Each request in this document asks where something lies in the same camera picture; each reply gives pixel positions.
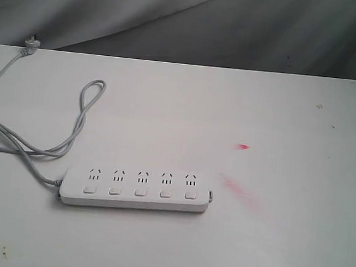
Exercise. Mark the white five-socket power strip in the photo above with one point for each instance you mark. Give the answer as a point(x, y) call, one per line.
point(132, 187)

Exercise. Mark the grey backdrop cloth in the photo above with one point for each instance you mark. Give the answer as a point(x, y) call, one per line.
point(308, 37)

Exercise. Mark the white wall plug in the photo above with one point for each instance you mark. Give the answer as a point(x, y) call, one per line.
point(32, 44)

